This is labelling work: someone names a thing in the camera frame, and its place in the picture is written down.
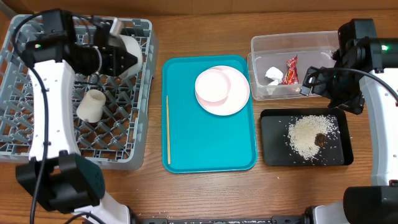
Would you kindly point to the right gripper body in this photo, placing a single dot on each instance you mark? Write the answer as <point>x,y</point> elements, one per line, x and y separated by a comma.
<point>315,86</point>

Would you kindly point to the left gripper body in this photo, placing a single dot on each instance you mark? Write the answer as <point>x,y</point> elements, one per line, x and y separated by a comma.
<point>110,59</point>

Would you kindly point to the grey bowl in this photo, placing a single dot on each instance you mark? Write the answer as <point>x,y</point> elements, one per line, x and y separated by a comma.
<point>132,47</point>

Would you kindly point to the red snack wrapper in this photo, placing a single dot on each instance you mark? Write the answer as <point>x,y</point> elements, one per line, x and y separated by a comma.
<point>291,76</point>

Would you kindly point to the brown food scrap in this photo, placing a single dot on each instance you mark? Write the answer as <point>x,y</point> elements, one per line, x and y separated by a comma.
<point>320,140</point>

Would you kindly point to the pile of rice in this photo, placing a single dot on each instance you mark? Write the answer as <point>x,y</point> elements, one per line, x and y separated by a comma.
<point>301,132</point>

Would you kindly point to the white cup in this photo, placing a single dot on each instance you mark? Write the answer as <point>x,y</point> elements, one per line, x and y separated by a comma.
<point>90,108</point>

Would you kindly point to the white napkin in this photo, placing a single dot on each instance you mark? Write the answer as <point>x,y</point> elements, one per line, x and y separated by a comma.
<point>275,75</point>

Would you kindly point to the small pink plate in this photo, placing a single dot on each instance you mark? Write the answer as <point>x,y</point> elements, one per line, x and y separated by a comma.
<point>212,86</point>

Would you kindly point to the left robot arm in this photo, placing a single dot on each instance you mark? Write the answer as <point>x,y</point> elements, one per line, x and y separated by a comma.
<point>57,176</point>

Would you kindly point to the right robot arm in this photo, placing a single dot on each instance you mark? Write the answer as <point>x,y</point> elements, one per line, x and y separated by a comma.
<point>364,77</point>

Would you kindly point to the wooden chopstick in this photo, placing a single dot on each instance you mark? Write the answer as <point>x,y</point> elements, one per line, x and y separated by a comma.
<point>168,130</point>

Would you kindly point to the grey dish rack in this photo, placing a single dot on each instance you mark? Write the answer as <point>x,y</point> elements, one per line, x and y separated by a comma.
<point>118,140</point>

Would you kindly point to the clear plastic bin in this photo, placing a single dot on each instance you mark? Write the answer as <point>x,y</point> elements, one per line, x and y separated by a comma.
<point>267,51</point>

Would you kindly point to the black tray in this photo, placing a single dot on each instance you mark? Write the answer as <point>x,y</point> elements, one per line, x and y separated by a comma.
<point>273,128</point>

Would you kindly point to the large white plate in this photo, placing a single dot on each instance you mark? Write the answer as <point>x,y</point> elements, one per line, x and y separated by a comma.
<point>238,95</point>

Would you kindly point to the teal serving tray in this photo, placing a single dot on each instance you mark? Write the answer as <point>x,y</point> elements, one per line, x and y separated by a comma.
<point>201,141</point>

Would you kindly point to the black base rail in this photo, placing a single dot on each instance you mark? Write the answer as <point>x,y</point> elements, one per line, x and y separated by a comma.
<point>278,219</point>

